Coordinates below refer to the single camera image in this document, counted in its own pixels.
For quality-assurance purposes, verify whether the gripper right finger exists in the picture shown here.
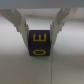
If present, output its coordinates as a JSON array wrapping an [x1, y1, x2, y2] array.
[[49, 7, 84, 52]]

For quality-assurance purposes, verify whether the purple block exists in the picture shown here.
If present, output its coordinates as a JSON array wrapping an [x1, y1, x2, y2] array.
[[27, 29, 52, 57]]

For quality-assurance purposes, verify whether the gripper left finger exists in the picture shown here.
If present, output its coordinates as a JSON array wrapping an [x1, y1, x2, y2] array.
[[0, 8, 31, 52]]

